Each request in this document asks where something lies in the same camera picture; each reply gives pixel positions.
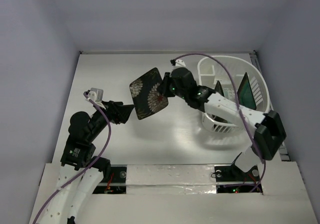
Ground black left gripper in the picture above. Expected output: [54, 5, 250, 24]
[87, 99, 134, 140]

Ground large black floral plate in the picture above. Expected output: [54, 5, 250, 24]
[129, 68, 169, 120]

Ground small black floral plate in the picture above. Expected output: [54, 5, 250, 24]
[214, 81, 224, 97]

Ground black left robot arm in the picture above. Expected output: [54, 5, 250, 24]
[33, 101, 134, 223]

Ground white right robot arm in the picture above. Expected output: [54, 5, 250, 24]
[158, 67, 287, 180]

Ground white plastic dish rack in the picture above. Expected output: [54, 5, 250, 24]
[197, 55, 272, 134]

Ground pale green plate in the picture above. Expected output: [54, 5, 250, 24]
[223, 88, 236, 101]

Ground silver taped front panel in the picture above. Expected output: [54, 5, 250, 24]
[125, 164, 217, 195]

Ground black teal square plate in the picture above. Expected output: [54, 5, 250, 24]
[237, 72, 257, 110]

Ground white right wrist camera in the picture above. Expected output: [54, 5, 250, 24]
[170, 59, 186, 69]

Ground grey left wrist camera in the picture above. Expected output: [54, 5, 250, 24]
[83, 88, 104, 104]

